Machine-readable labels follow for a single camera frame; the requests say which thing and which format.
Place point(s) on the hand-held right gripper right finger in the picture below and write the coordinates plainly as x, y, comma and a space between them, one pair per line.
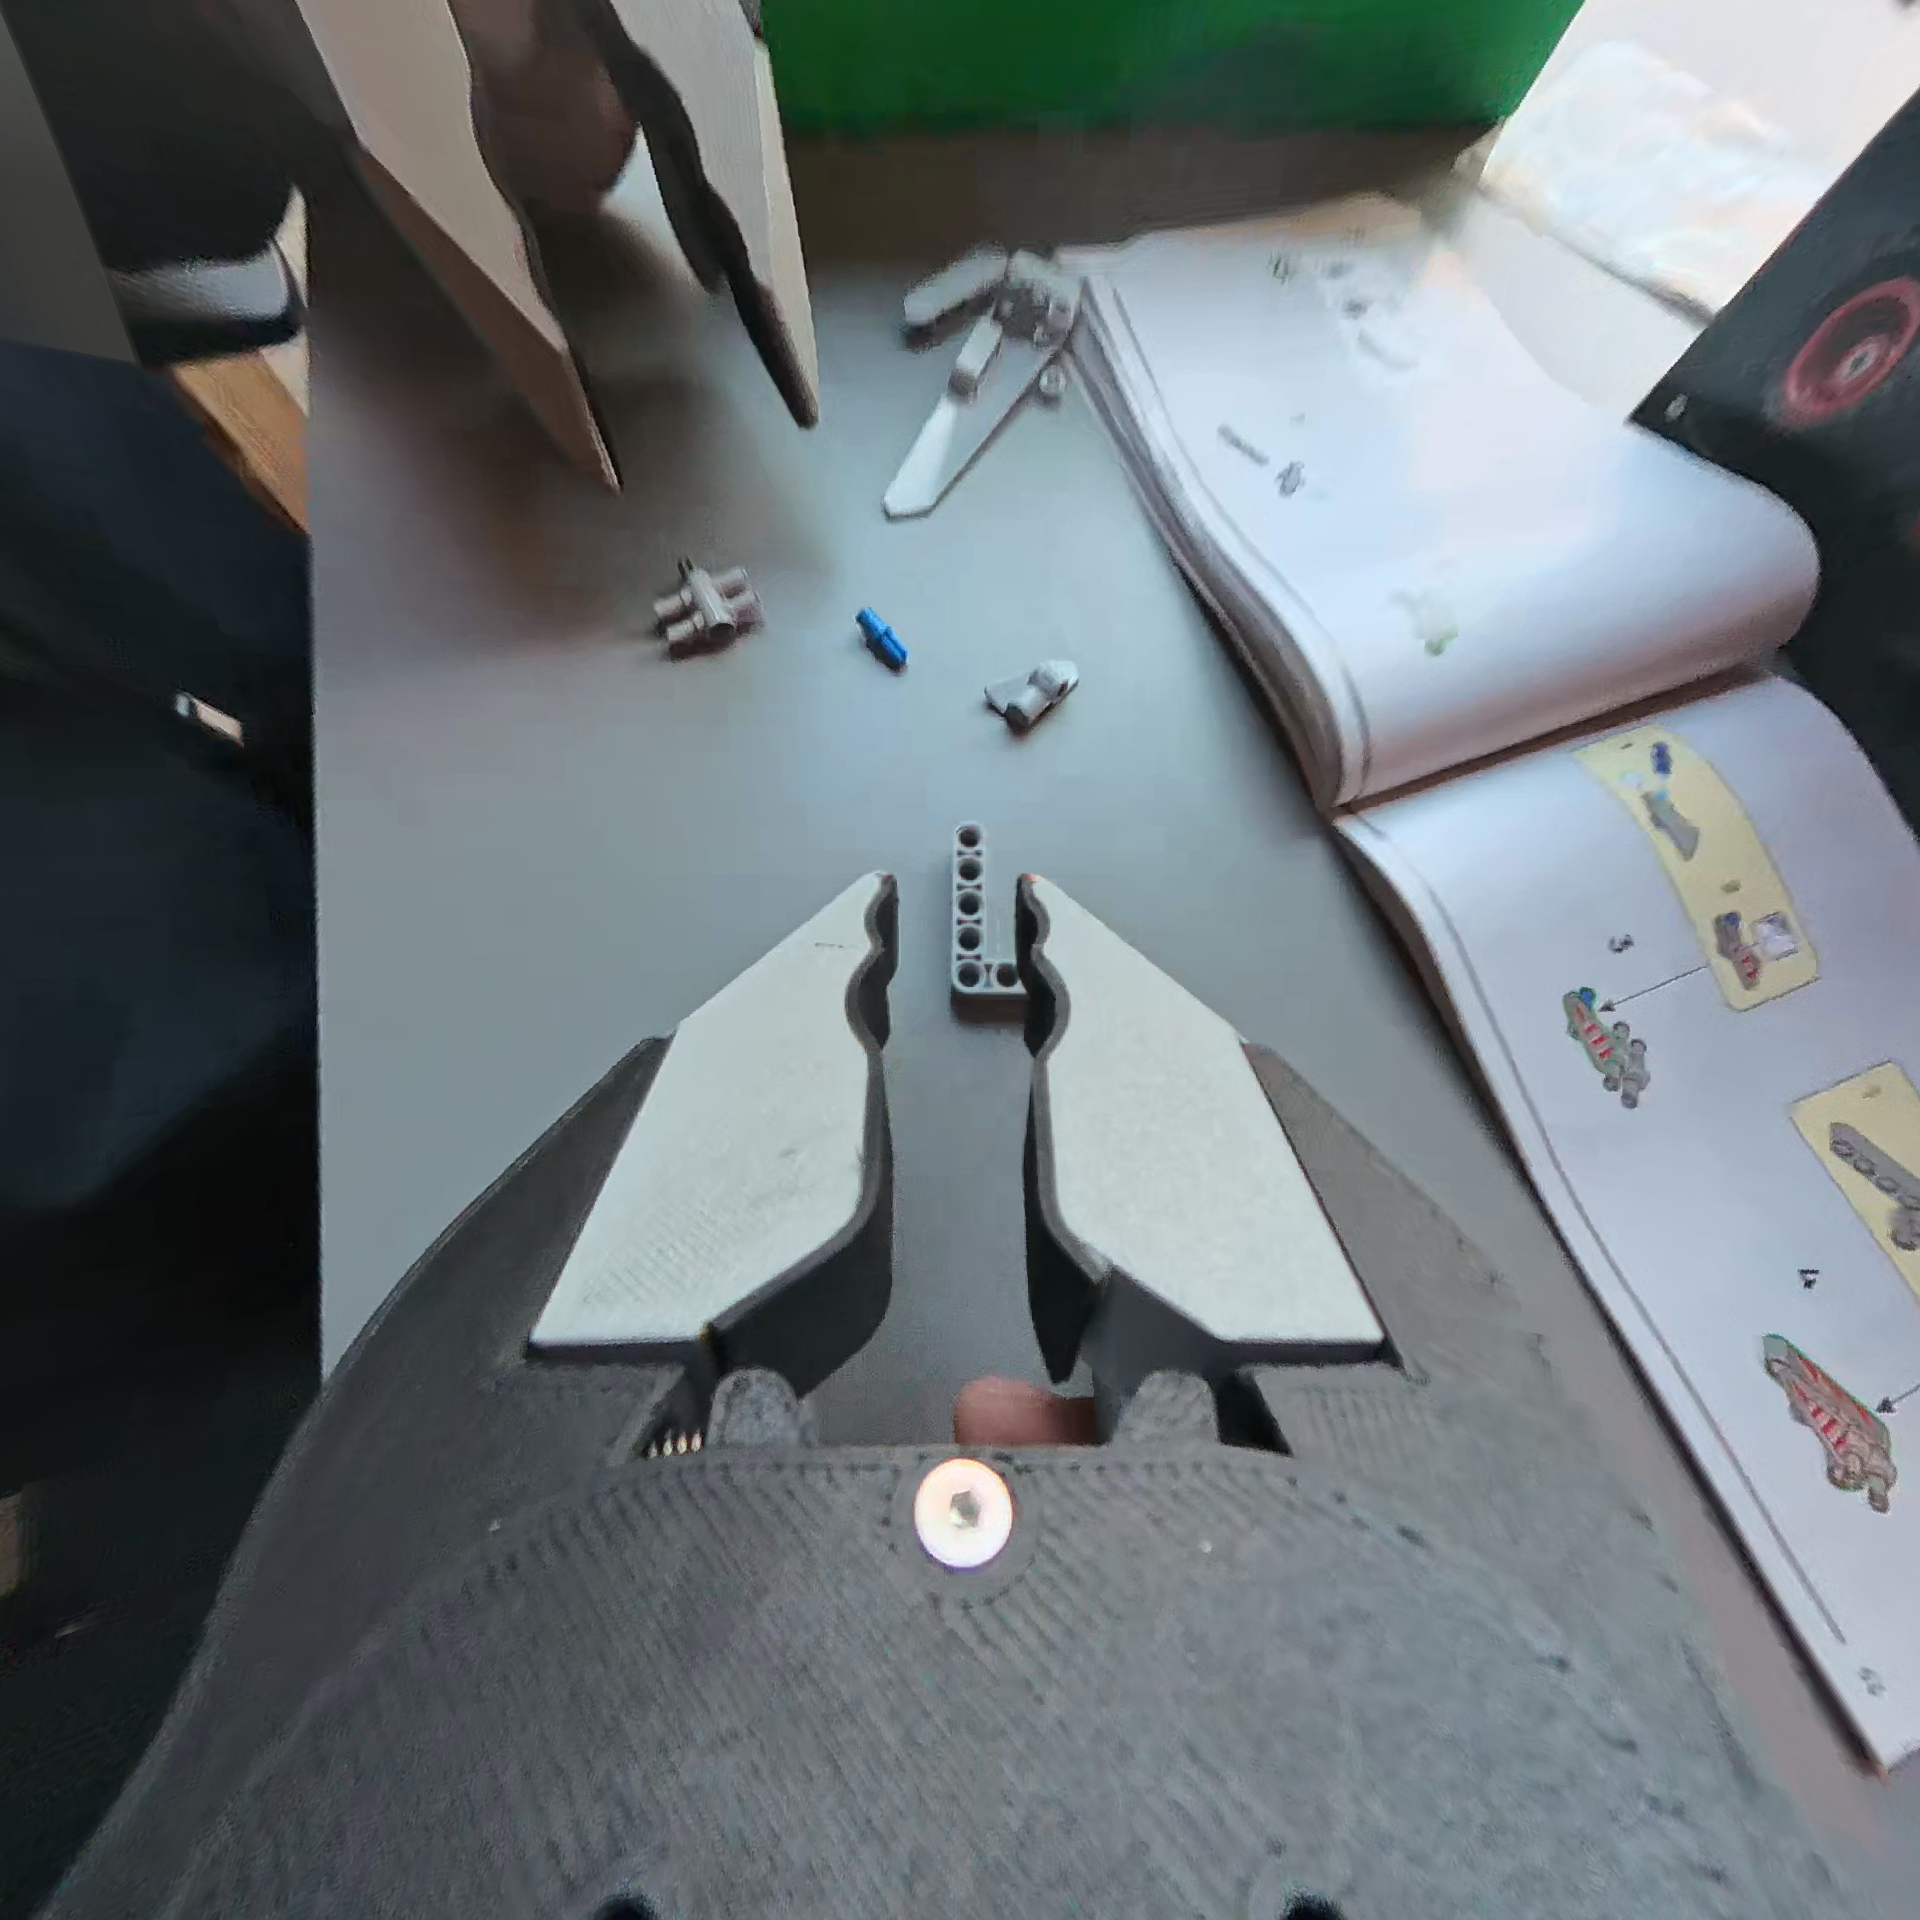
1182, 1170

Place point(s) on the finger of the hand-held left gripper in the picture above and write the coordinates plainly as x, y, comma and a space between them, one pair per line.
388, 73
746, 121

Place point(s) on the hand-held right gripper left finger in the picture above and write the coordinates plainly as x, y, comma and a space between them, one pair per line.
718, 1155

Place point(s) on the grey angled lego beam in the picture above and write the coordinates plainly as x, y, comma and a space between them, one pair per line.
970, 913

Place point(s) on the grey lego panel assembly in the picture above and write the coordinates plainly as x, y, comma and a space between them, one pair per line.
935, 441

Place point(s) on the grey lego cross connector assembly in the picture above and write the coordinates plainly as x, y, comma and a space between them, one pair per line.
707, 609

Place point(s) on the small grey lego connector piece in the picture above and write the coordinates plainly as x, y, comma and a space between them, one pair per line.
1035, 691

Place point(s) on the blue lego pin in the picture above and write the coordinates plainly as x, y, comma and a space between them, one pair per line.
882, 637

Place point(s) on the lego instruction booklet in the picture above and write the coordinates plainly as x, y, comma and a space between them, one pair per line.
1501, 599

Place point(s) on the black lego set box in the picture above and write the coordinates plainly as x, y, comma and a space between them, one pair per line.
1844, 448

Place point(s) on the person's right hand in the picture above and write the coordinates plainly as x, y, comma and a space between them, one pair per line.
1022, 1412

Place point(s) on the green box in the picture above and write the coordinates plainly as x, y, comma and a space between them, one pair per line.
1153, 61

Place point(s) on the person's dark trousers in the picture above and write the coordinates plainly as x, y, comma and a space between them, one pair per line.
132, 901

